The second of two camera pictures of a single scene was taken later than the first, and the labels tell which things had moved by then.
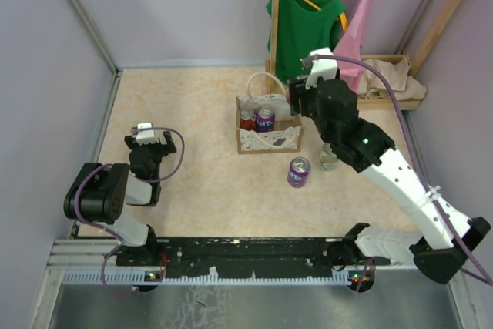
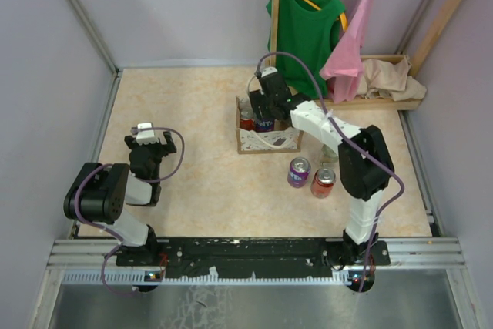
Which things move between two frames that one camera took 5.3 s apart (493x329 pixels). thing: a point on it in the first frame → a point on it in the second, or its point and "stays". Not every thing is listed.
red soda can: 246,120 stays
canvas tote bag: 288,130 stays
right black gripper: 299,93 → 257,99
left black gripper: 167,148 stays
